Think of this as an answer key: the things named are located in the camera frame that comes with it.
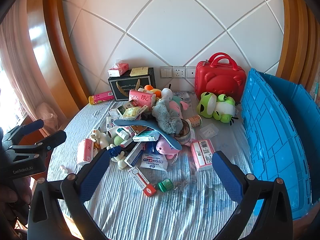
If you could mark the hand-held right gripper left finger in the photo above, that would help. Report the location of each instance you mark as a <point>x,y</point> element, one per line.
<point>93,175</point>

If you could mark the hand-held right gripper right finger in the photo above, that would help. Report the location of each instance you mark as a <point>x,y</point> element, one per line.
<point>227,177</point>

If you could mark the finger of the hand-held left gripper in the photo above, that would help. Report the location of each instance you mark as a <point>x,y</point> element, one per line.
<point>27,128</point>
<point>53,138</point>

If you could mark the blue plastic crate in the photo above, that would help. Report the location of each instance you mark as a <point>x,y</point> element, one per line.
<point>277,135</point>

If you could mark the grey furry plush toy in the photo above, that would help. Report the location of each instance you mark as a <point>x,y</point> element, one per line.
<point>167,120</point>

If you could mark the person's left hand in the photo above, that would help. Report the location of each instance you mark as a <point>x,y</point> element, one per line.
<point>15,195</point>

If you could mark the small white plastic piece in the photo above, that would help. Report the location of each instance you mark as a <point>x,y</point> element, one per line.
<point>64,168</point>

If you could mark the blue white doll figure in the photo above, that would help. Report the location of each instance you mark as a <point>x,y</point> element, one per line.
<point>117,155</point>

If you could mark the white bear figurine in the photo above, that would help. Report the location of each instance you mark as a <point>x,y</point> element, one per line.
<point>98,137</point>

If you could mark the green ball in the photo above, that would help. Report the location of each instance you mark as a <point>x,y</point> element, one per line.
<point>117,140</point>

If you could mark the white blue medicine box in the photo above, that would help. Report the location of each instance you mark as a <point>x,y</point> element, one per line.
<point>135,154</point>

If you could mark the red white medicine box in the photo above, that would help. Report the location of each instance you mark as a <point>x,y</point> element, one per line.
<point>142,181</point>

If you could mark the clear plastic box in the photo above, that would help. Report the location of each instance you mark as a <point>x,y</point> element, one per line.
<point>208,131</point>

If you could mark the white bottle green label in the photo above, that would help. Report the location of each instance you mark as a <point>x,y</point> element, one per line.
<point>122,133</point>

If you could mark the white wet wipe packet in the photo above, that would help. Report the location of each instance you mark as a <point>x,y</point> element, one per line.
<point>153,163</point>

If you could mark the pink curtain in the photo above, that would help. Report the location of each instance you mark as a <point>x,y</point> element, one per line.
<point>15,67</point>

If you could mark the brown round tin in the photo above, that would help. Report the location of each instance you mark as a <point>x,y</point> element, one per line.
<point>183,133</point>

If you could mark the pink yellow snack can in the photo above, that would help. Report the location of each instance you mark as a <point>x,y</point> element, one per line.
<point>101,97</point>

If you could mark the green bottle cap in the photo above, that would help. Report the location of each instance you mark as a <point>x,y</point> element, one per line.
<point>165,185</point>

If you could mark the small paper cup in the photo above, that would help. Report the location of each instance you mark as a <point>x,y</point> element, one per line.
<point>195,121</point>

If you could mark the teal white box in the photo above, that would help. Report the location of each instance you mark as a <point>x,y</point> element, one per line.
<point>147,136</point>

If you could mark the pink round plush toy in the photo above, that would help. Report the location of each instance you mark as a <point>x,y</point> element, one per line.
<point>165,148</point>

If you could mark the green white small box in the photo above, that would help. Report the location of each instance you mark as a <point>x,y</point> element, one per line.
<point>122,110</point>

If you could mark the green frog plush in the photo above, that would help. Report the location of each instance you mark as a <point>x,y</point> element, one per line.
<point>217,106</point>

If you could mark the yellow green snack packet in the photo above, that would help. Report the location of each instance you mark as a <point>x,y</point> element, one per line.
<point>131,112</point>

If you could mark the blue shoe insole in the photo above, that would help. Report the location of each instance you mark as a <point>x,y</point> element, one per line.
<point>150,127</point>

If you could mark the pink pig plush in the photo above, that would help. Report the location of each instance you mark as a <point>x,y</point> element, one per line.
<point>177,106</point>

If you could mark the black cardboard box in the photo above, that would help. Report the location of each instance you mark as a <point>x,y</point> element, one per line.
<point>132,85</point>

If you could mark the red bear suitcase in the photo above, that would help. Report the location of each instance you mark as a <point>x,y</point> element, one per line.
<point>220,80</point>

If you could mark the white plush toy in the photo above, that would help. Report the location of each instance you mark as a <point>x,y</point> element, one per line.
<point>166,94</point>

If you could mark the orange plush toy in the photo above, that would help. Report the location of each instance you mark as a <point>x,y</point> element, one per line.
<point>149,88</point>

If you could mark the yellow flat packet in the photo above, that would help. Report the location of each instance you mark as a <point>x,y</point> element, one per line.
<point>139,71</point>

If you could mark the wooden wall column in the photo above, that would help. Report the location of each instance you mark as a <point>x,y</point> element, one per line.
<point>52,55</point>
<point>297,30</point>

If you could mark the white wall socket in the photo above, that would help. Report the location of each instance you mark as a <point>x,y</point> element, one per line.
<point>179,72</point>
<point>191,72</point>

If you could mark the white wall switch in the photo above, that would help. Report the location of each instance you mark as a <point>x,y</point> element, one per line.
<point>166,72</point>

